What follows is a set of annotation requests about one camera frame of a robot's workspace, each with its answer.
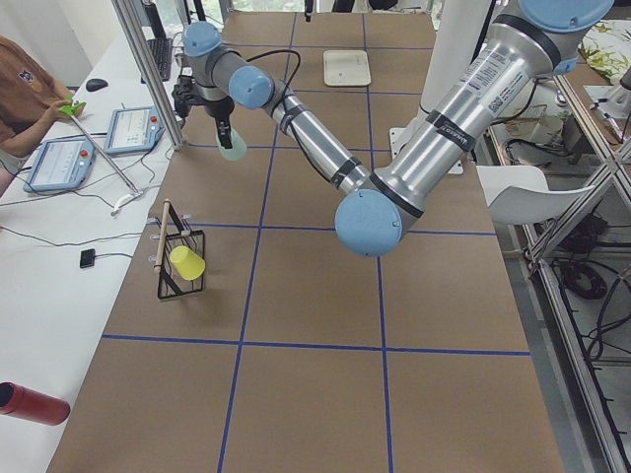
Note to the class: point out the black computer mouse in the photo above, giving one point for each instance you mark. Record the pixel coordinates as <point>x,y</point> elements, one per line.
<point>95,84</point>

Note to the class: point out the pale green cup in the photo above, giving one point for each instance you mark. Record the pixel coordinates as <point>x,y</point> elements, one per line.
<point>238,149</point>

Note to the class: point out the black wire cup rack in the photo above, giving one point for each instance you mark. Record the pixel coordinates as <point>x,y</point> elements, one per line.
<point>174,230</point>

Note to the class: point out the white chair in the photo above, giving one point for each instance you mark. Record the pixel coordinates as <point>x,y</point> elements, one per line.
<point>519,195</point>

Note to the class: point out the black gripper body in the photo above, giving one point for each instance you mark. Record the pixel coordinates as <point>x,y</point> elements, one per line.
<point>217,108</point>

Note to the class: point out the teach pendant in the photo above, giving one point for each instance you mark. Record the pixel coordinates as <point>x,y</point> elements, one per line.
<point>133,130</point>
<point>60,165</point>

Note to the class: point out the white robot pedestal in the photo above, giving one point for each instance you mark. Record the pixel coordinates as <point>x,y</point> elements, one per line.
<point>460,32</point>

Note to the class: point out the red bottle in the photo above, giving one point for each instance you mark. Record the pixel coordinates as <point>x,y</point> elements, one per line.
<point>26,404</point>

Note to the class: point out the near teach pendant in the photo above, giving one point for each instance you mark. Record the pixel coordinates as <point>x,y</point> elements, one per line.
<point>60,165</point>

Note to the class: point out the small black puck device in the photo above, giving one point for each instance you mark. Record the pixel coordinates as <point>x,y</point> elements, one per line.
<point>87,258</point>

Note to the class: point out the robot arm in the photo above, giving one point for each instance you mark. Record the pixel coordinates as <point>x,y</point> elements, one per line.
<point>528,40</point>

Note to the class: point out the person in brown shirt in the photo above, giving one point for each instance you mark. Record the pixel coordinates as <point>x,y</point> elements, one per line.
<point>30,100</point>

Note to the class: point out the yellow cup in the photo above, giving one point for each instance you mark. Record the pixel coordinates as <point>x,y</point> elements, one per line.
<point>188,264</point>

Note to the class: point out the black keyboard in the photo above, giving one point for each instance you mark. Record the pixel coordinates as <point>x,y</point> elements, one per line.
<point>162,52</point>

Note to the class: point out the aluminium frame post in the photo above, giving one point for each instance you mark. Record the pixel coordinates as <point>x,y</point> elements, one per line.
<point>130,23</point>

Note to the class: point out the cream rabbit tray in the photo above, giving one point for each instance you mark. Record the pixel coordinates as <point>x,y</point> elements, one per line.
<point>346,68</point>

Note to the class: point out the far teach pendant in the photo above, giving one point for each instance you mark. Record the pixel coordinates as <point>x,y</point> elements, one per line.
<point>133,130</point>

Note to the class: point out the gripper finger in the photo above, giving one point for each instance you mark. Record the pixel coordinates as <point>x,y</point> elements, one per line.
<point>224,133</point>
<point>308,10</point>

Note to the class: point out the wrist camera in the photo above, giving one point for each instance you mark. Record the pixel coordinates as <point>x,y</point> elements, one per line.
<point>183,95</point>

